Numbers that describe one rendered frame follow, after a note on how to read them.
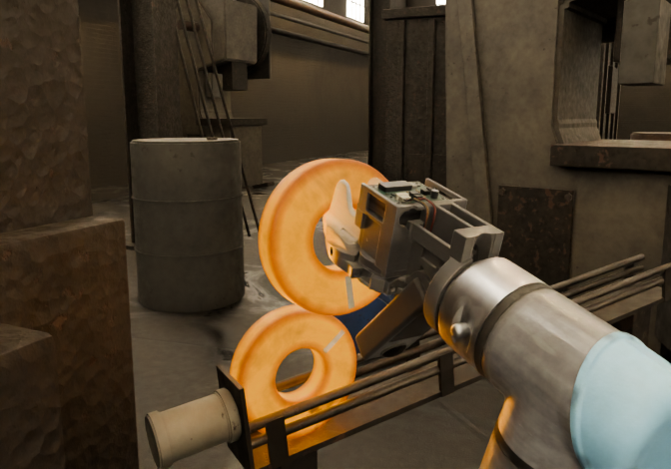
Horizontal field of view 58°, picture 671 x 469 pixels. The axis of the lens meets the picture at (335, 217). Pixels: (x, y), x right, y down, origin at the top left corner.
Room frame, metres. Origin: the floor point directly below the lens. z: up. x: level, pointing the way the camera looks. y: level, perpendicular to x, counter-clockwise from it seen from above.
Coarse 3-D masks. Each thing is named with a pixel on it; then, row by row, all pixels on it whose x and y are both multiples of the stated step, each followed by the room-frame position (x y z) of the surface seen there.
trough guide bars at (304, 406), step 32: (640, 256) 1.05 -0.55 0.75; (576, 288) 0.97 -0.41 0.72; (608, 288) 0.91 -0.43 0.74; (640, 288) 0.95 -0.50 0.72; (416, 352) 0.80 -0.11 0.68; (448, 352) 0.74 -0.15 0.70; (288, 384) 0.70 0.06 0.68; (352, 384) 0.67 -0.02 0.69; (448, 384) 0.75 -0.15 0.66; (288, 416) 0.63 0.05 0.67; (320, 416) 0.65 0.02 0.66; (288, 448) 0.63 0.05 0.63
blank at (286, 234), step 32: (320, 160) 0.59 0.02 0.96; (352, 160) 0.59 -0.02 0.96; (288, 192) 0.55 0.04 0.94; (320, 192) 0.57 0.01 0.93; (352, 192) 0.59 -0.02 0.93; (288, 224) 0.55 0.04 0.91; (288, 256) 0.55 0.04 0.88; (288, 288) 0.55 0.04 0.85; (320, 288) 0.56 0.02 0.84; (352, 288) 0.58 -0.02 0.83
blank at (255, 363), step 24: (288, 312) 0.66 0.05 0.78; (312, 312) 0.67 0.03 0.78; (264, 336) 0.64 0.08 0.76; (288, 336) 0.65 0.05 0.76; (312, 336) 0.67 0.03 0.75; (336, 336) 0.68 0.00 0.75; (240, 360) 0.63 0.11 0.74; (264, 360) 0.64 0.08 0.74; (336, 360) 0.68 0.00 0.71; (264, 384) 0.64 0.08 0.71; (312, 384) 0.69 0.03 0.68; (336, 384) 0.68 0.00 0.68; (264, 408) 0.64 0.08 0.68; (264, 432) 0.64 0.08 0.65
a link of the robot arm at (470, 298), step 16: (464, 272) 0.40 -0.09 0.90; (480, 272) 0.39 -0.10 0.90; (496, 272) 0.39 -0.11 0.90; (512, 272) 0.39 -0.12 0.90; (528, 272) 0.40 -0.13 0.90; (448, 288) 0.40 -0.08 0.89; (464, 288) 0.39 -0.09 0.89; (480, 288) 0.38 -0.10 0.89; (496, 288) 0.37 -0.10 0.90; (512, 288) 0.37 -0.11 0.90; (448, 304) 0.39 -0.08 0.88; (464, 304) 0.38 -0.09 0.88; (480, 304) 0.37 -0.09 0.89; (496, 304) 0.37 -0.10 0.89; (448, 320) 0.39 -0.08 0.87; (464, 320) 0.38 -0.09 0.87; (480, 320) 0.37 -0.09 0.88; (448, 336) 0.39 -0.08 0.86; (464, 336) 0.38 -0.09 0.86; (464, 352) 0.38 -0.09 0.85
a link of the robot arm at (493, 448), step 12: (492, 432) 0.36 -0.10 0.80; (492, 444) 0.35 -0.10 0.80; (504, 444) 0.34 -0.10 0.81; (492, 456) 0.35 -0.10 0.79; (504, 456) 0.34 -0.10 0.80; (516, 456) 0.33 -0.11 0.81; (480, 468) 0.36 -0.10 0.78; (492, 468) 0.34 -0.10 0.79; (504, 468) 0.33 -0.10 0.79; (516, 468) 0.33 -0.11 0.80; (528, 468) 0.32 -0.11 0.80
